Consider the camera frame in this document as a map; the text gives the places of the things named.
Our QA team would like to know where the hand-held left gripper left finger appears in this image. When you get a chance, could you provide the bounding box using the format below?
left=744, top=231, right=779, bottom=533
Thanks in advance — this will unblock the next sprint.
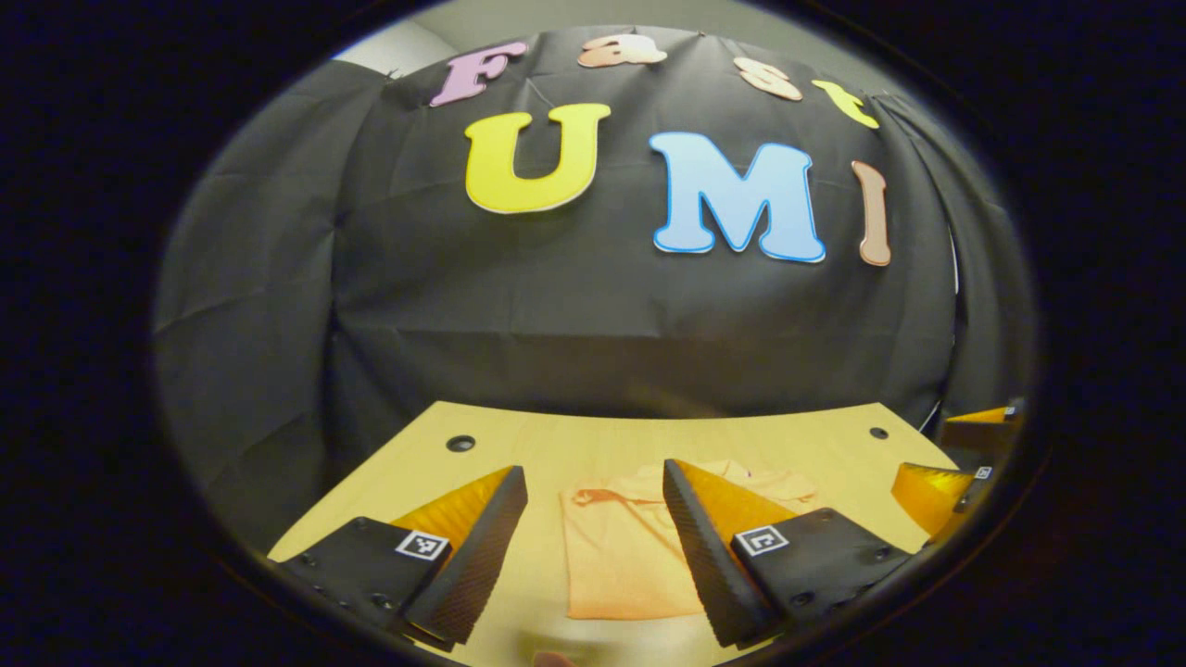
left=269, top=465, right=529, bottom=653

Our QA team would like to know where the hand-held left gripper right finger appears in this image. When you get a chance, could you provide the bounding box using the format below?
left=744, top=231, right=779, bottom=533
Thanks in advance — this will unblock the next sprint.
left=662, top=459, right=929, bottom=648

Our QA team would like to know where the orange T-shirt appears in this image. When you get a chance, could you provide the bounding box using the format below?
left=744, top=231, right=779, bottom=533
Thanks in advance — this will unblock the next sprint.
left=559, top=459, right=821, bottom=621

